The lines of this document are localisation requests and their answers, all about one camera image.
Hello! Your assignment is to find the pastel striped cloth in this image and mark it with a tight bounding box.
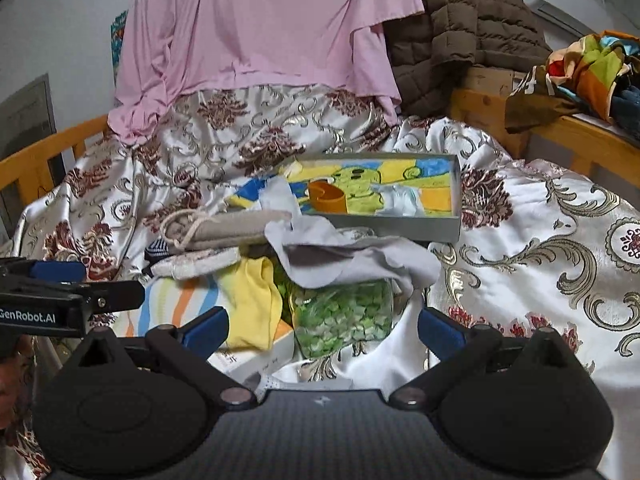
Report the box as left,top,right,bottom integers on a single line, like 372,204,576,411
115,275,226,341

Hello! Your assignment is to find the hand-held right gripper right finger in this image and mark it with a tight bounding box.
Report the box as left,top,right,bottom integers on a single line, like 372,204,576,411
389,306,571,408

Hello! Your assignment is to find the brown quilted jacket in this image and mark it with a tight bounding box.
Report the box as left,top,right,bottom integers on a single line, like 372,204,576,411
385,0,553,116

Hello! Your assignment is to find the beige drawstring bag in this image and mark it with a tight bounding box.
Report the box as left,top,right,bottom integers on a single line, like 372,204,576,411
160,208,293,253

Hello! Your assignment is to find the colourful patchwork cloth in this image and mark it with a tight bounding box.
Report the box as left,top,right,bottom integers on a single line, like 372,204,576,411
545,30,640,123

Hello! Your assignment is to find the blue denim garment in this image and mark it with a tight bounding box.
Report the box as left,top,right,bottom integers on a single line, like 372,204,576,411
607,82,640,141

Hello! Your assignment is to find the pink cloth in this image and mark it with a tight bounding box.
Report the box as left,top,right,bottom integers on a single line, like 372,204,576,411
107,0,426,146

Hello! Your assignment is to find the wooden bed frame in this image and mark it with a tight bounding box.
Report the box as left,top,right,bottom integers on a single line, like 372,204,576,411
447,67,640,191

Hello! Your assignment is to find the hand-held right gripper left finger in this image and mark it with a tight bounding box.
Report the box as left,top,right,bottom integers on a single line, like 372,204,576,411
75,306,256,408

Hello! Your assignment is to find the grey rectangular box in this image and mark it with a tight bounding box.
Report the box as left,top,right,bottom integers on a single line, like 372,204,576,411
285,152,463,243

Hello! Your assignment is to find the wooden slatted bed rail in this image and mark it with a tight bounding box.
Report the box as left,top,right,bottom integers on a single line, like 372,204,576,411
0,115,111,221

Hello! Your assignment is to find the yellow cloth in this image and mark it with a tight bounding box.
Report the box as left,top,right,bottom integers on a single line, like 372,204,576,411
217,257,286,351

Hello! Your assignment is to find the floral satin blanket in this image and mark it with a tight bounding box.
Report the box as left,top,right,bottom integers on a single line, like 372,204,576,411
10,85,640,480

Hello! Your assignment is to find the colourful wall poster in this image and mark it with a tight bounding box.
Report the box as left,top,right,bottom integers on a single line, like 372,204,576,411
109,10,130,86

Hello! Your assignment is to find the grey cloth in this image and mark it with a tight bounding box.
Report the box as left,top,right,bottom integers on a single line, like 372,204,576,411
265,220,441,296

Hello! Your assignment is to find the orange plastic cup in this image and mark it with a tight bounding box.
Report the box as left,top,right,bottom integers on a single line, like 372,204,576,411
307,180,351,216

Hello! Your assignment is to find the white cardboard box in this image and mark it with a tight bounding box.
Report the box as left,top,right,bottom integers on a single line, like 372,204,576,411
207,320,301,386

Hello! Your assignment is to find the dark striped sock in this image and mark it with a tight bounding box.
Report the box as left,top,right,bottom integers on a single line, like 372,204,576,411
144,241,173,263

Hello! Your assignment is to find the jar of green paper stars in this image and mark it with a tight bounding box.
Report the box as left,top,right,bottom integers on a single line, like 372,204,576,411
287,280,396,361

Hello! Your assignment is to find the white textured pouch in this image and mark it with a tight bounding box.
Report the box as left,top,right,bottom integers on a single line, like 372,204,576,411
150,247,241,281

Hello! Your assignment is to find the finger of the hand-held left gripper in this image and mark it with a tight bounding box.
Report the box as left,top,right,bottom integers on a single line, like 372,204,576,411
27,260,87,283
75,280,146,313

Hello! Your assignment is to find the white and light-blue cloth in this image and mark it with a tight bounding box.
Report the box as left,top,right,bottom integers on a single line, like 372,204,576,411
372,184,426,218

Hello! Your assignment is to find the olive brown cloth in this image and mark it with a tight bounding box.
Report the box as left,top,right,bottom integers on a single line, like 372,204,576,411
504,67,586,135

